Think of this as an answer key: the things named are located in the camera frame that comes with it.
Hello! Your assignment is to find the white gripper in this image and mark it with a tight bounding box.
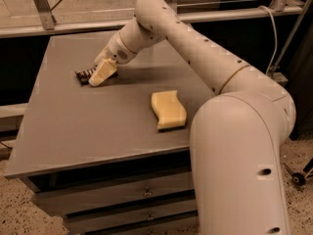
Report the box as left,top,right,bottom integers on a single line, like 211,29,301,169
89,32,136,87

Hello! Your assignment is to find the black rxbar chocolate wrapper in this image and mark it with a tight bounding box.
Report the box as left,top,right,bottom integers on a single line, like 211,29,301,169
75,68,117,85

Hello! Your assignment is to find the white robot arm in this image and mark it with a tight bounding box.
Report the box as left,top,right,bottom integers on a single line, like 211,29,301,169
89,0,295,235

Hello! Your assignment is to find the yellow sponge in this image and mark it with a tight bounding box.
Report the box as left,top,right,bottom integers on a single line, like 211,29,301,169
151,90,187,130

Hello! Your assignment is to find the grey drawer cabinet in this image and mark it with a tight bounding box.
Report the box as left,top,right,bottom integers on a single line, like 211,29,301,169
5,32,213,220

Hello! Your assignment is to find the top grey drawer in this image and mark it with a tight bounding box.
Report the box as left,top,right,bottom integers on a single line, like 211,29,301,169
31,170,194,215

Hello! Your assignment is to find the grey drawer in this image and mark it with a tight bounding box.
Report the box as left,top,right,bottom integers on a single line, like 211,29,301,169
85,211,198,235
64,199,198,233
31,170,194,215

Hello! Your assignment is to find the middle grey drawer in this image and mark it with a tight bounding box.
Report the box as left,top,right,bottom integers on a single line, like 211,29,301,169
64,199,198,233

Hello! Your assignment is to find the bottom grey drawer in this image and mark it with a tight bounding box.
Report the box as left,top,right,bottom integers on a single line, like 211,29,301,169
85,211,198,235

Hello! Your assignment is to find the black caster wheel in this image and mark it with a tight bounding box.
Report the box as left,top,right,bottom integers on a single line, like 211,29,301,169
285,158,313,186

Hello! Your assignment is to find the metal frame rail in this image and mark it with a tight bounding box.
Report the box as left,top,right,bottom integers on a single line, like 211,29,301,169
0,0,304,38

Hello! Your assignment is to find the white cable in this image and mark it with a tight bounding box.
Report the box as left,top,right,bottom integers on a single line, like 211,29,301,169
258,5,279,76

